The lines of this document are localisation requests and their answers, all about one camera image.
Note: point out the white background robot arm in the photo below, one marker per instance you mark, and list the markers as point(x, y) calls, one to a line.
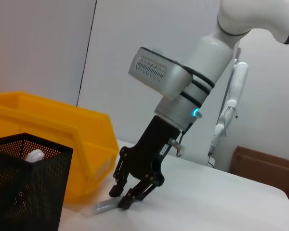
point(239, 79)

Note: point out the brown cardboard box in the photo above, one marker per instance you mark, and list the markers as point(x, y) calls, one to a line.
point(260, 168)

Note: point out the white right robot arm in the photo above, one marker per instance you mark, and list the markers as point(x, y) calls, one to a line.
point(207, 60)

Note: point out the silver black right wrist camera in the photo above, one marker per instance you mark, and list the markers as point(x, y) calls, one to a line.
point(159, 72)

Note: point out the green utility knife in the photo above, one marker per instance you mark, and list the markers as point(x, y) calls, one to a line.
point(35, 156)

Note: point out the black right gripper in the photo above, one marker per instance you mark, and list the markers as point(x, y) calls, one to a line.
point(149, 154)

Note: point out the black mesh pen holder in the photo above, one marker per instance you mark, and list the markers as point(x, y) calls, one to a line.
point(26, 192)

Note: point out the yellow plastic bin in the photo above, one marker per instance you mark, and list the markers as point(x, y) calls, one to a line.
point(62, 125)

